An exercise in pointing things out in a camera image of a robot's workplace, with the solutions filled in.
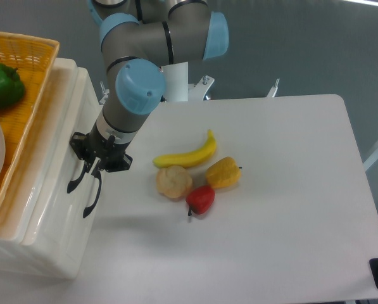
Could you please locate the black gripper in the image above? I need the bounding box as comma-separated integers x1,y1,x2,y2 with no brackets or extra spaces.
70,122,137,173

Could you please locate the black lower drawer handle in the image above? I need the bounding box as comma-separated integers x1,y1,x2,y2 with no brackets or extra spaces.
82,172,103,219

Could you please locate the yellow bell pepper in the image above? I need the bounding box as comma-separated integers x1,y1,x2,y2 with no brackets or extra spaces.
205,156,241,189

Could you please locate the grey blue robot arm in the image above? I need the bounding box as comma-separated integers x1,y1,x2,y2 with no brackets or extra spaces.
70,1,229,172

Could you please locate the yellow banana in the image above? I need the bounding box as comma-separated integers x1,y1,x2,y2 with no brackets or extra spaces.
153,129,217,168

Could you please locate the green bell pepper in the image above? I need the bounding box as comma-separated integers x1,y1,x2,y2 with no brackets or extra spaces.
0,63,25,110

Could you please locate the white drawer cabinet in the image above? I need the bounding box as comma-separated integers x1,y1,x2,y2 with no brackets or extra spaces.
0,58,88,279

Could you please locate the beige cream puff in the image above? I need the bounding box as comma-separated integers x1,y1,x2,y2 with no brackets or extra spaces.
156,165,193,200

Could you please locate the orange woven basket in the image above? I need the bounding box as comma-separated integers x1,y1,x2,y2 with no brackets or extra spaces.
0,32,60,207

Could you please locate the red bell pepper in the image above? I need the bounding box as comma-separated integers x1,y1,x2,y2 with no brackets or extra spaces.
186,185,215,216

